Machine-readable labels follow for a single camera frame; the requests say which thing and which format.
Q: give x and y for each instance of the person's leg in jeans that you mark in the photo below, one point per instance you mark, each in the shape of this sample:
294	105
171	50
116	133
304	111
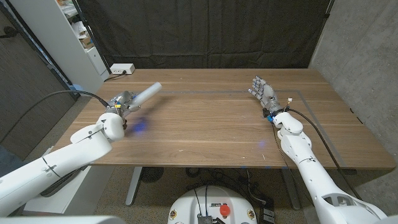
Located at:
9	161

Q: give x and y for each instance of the grey table leg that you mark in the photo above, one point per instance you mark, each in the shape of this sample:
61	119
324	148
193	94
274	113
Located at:
133	186
292	193

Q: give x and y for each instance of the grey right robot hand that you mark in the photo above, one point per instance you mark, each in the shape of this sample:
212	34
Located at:
268	92

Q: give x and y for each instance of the black backdrop stand pole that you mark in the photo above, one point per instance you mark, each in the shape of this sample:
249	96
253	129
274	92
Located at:
90	31

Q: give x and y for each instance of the white robot torso base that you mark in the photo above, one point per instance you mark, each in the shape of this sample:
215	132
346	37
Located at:
192	205

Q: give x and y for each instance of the white plastic wrap roll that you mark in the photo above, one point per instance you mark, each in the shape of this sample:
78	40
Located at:
149	91

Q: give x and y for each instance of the white shelf cabinet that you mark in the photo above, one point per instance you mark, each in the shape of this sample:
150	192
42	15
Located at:
59	40

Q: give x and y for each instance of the red emergency stop button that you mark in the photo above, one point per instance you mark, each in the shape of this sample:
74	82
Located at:
224	210

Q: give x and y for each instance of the white box beside table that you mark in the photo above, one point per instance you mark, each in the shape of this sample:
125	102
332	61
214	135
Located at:
93	189

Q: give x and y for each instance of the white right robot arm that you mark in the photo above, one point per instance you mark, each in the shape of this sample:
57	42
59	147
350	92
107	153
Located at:
303	152

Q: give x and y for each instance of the black curtain backdrop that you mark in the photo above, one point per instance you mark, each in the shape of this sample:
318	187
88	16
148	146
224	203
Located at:
205	31

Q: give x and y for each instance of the white power outlet box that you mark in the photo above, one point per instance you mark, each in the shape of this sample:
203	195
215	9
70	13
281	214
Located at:
122	68

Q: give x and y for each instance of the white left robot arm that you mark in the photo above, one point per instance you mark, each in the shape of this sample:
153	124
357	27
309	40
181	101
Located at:
77	149

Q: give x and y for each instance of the black floor power strip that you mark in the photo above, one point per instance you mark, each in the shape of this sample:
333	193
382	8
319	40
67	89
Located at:
268	214

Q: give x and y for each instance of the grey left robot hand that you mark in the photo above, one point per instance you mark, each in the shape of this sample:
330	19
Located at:
122	102

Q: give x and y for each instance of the round black floor fan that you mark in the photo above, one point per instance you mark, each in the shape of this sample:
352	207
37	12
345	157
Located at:
151	174

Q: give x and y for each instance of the small cardboard box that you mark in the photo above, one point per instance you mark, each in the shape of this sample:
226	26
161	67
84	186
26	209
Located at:
86	42

